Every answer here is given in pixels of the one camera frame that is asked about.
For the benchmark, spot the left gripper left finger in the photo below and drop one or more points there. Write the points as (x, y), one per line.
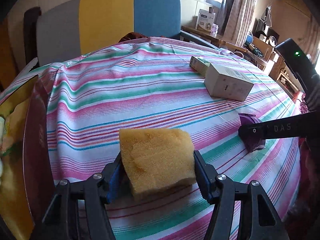
(101, 189)

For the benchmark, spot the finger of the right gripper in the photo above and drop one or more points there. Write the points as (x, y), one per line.
(303, 125)

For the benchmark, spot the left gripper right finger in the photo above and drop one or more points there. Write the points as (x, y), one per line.
(218, 190)

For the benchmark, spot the yellow sponge block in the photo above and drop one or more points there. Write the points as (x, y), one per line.
(156, 160)

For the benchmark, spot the gold metal tray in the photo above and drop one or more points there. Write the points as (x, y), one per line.
(26, 182)

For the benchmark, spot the Weidan cracker packet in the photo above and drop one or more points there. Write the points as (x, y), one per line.
(6, 140)

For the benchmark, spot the cluttered shelf unit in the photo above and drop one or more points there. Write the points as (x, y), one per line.
(261, 41)

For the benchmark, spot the white cardboard box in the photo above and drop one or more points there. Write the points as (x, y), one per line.
(225, 82)

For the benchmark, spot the pink curtain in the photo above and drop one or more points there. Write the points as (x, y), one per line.
(239, 21)

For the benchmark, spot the small green box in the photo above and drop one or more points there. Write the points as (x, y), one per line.
(199, 64)

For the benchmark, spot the white product box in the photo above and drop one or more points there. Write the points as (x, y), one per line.
(205, 20)

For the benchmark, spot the striped tablecloth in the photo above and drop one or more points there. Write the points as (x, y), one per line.
(150, 84)

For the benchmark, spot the dark red cloth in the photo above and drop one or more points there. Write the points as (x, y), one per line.
(132, 36)

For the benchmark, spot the grey yellow blue chair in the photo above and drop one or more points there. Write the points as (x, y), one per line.
(76, 27)

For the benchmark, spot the black rolled mat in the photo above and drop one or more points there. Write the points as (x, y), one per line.
(29, 32)

